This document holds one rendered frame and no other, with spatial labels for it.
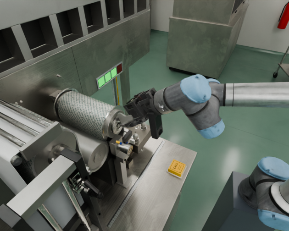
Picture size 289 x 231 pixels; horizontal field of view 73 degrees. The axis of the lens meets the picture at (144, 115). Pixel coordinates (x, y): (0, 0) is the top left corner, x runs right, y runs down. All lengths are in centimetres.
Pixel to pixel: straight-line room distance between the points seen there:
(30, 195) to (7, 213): 4
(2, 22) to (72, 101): 33
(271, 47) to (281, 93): 455
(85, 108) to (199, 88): 45
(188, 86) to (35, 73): 60
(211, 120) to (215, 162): 176
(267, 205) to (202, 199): 124
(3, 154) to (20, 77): 39
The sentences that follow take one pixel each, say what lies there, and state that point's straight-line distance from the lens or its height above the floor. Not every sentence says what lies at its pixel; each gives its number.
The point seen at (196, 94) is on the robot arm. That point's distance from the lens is 50.
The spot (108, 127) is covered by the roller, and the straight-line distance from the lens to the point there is 72.
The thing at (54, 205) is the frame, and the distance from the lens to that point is 52.
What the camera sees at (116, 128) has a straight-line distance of 75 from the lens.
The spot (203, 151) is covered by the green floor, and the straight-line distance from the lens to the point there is 237.
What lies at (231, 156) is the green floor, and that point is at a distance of 243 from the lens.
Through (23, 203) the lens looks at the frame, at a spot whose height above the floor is 144.
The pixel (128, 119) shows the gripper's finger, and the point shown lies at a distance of 69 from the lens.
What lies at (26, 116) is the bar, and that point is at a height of 145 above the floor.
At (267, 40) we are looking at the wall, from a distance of 516.
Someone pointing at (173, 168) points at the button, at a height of 92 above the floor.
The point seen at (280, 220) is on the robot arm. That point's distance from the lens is 84.
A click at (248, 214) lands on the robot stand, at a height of 88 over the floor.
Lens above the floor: 178
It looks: 41 degrees down
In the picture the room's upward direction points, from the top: straight up
